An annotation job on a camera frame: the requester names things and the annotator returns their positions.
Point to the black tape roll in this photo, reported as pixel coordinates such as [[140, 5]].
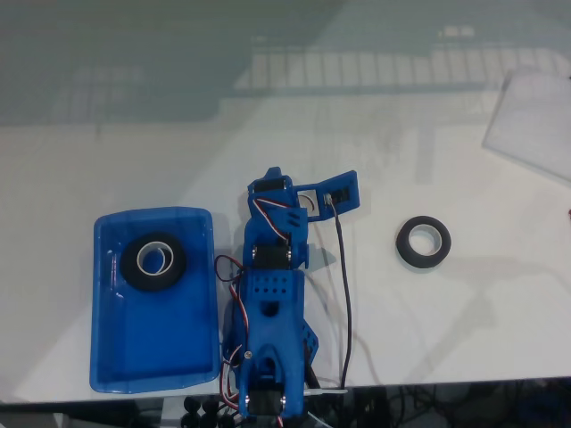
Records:
[[153, 260], [424, 242]]

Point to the black tape roll, plain core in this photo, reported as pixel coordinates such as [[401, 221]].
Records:
[[153, 260]]

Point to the blue translucent plastic bin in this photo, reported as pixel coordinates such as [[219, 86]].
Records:
[[151, 339]]

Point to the black table clamp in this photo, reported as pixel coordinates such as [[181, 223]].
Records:
[[201, 410]]

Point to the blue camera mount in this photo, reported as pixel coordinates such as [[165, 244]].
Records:
[[343, 191]]

